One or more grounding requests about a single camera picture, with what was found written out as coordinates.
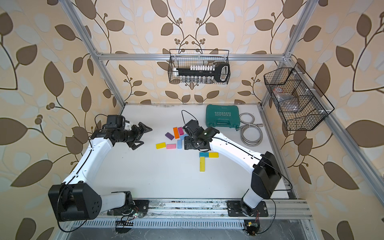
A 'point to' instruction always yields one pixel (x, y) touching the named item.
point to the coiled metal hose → (251, 133)
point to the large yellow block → (161, 145)
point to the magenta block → (181, 131)
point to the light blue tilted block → (182, 137)
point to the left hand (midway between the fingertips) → (145, 132)
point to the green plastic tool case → (222, 116)
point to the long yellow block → (202, 164)
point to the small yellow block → (213, 155)
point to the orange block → (176, 133)
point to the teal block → (205, 154)
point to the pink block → (171, 146)
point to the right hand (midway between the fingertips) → (190, 144)
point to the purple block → (169, 136)
